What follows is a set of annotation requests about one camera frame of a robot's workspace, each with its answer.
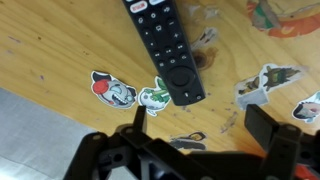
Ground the red hat zombie sticker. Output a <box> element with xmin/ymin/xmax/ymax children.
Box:
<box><xmin>90</xmin><ymin>70</ymin><xmax>138</xmax><ymax>110</ymax></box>

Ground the grey box sticker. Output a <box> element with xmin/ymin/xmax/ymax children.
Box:
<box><xmin>234</xmin><ymin>75</ymin><xmax>270</xmax><ymax>111</ymax></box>

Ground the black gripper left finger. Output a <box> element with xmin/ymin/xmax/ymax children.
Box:
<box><xmin>120</xmin><ymin>105</ymin><xmax>158</xmax><ymax>148</ymax></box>

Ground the light grey sofa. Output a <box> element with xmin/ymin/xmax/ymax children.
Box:
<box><xmin>0</xmin><ymin>87</ymin><xmax>101</xmax><ymax>180</ymax></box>

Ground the white and black face sticker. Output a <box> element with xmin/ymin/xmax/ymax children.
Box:
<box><xmin>291</xmin><ymin>92</ymin><xmax>320</xmax><ymax>124</ymax></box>

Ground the green and white sticker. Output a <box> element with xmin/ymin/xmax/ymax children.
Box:
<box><xmin>137</xmin><ymin>75</ymin><xmax>172</xmax><ymax>117</ymax></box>

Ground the large orange sticker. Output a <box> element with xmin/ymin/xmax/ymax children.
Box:
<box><xmin>246</xmin><ymin>0</ymin><xmax>320</xmax><ymax>39</ymax></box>

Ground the small wooden table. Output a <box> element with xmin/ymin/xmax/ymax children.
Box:
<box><xmin>0</xmin><ymin>0</ymin><xmax>320</xmax><ymax>158</ymax></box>

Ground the dark green creature sticker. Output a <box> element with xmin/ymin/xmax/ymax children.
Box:
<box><xmin>261</xmin><ymin>63</ymin><xmax>304</xmax><ymax>93</ymax></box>

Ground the faded torn sticker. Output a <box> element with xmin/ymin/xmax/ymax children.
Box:
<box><xmin>191</xmin><ymin>27</ymin><xmax>220</xmax><ymax>52</ymax></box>

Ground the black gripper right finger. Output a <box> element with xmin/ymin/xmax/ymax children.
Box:
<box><xmin>244</xmin><ymin>103</ymin><xmax>304</xmax><ymax>180</ymax></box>

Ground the black TV remote control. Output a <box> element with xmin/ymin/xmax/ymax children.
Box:
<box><xmin>121</xmin><ymin>0</ymin><xmax>207</xmax><ymax>107</ymax></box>

